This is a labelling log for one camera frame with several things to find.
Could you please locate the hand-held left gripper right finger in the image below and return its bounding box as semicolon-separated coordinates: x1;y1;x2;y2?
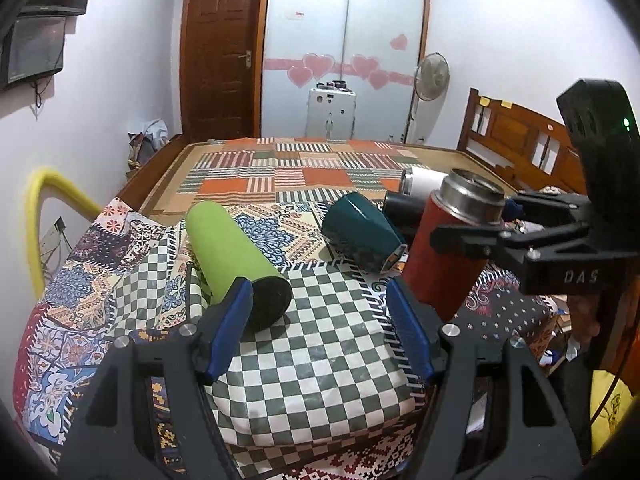
385;277;583;480

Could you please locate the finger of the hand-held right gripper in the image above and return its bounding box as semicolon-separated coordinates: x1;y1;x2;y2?
430;221;594;262
505;191;594;229

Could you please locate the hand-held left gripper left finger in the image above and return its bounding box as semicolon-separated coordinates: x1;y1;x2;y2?
57;276;256;480

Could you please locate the red thermos cup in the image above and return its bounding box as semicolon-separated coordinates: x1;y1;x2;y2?
402;169;507;322

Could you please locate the person's right hand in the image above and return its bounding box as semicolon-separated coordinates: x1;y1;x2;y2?
568;295;602;356

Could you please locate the black and white bottle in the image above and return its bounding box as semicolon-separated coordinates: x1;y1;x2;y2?
382;167;451;241

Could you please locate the green bottle black cap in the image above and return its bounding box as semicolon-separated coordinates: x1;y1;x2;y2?
185;201;294;332

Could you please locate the wooden bed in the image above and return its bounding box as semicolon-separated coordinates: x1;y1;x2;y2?
117;87;591;221

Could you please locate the green checkered cloth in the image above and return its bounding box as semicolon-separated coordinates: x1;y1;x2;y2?
107;235;427;448

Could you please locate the dark teal mug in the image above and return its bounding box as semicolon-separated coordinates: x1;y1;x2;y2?
321;193;409;274

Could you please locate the colourful patterned quilt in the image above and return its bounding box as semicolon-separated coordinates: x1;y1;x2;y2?
12;195;557;480

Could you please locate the white standing fan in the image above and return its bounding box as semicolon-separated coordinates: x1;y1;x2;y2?
404;52;450;144

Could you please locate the orange striped patchwork blanket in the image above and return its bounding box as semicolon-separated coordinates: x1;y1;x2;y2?
177;137;501;211

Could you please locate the white appliance by wardrobe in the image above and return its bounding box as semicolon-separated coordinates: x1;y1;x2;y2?
306;86;357;140

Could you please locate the pile of clothes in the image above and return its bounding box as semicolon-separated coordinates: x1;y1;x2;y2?
127;119;169;167

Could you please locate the yellow printed cloth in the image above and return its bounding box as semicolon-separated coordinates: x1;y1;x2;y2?
590;370;634;457

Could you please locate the yellow tube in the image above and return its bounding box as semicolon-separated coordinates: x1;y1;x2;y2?
27;170;104;302

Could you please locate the wardrobe with pink hearts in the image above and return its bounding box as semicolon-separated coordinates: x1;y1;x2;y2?
260;0;432;142

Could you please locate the brown wooden door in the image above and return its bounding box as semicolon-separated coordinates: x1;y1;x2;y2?
180;0;264;144

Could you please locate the black television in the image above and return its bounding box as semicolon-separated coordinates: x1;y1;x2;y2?
0;14;68;92

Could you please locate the wall socket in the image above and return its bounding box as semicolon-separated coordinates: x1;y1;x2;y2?
40;217;69;257

